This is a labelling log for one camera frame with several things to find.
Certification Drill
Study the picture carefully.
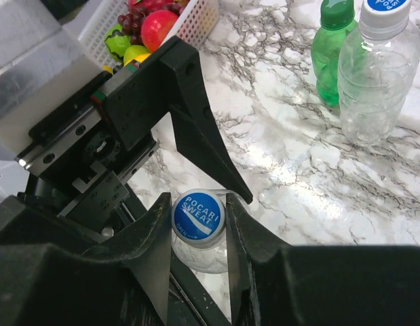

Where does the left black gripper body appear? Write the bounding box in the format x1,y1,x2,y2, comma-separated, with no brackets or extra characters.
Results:
18,64,159,224

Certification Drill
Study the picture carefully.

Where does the green plastic bottle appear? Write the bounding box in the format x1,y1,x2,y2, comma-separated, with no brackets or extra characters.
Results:
311,0,357,107

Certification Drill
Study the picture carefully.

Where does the green watermelon toy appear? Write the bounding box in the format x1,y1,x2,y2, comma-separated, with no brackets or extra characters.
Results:
104,24,131,62

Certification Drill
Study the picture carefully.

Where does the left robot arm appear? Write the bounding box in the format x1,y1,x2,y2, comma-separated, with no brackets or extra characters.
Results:
0,1,253,231

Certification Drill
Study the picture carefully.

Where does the blue white bottle cap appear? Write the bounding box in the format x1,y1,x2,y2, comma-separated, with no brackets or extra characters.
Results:
171,189,226,250

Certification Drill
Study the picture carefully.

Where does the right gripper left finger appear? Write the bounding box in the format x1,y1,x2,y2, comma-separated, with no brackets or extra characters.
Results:
84,192,172,325

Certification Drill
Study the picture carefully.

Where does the green pear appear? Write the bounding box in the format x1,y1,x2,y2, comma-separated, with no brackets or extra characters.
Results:
123,45,151,66

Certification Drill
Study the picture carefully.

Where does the basket grapes upper bunch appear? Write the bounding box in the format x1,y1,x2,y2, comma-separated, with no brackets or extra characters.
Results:
117,3,186,46

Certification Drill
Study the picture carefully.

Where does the red apple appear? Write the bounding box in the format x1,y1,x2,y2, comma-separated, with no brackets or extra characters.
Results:
140,10,178,52

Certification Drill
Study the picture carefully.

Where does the clear bottle blue cap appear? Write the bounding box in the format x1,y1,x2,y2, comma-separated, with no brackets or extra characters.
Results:
338,0,420,146

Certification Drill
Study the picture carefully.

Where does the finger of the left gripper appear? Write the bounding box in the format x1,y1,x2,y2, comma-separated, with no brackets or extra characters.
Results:
100,36,253,203

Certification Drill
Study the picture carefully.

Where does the white plastic basket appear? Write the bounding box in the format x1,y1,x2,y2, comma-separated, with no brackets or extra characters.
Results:
65,0,219,67

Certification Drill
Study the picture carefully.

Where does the red dragon fruit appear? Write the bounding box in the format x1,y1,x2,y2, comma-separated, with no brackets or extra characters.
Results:
127,0,188,12

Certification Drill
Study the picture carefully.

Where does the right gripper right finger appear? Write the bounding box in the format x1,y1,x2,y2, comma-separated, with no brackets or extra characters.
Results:
226,193,298,325

